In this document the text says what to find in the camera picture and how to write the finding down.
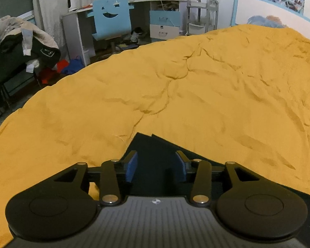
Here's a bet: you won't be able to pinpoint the white and blue headboard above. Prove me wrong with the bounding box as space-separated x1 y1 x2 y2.
234 0 310 35

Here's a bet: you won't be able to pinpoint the white desk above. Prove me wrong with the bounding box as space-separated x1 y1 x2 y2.
61 0 189 66

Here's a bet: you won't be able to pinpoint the yellow quilt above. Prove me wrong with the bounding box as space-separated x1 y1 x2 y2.
0 24 310 248

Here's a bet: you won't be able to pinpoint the blue printed pillow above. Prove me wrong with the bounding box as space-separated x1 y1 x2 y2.
247 15 288 29

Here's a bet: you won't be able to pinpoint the red cloth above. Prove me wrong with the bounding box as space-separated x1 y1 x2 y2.
39 59 69 85

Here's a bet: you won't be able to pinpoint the black pants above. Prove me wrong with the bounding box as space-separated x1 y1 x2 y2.
121 132 310 228

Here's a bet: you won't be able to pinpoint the pair of shoes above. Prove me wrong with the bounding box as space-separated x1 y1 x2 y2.
130 28 148 43

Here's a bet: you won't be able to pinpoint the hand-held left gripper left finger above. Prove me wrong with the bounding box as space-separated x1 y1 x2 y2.
54 150 138 207

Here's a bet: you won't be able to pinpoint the blue cloth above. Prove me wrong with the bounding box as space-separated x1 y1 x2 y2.
61 57 85 75

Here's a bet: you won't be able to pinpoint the blue smiley-face chair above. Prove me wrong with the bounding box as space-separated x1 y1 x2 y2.
87 0 135 55

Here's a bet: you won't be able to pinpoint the blue and white drawer cabinet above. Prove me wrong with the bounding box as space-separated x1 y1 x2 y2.
149 10 181 40

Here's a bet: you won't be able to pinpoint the grey trolley cart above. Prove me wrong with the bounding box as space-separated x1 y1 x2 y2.
186 0 219 36

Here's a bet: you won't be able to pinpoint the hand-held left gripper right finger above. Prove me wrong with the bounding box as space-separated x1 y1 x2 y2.
175 150 261 207

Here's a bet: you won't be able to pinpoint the pile of clothes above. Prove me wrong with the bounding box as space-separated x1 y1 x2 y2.
0 15 61 108

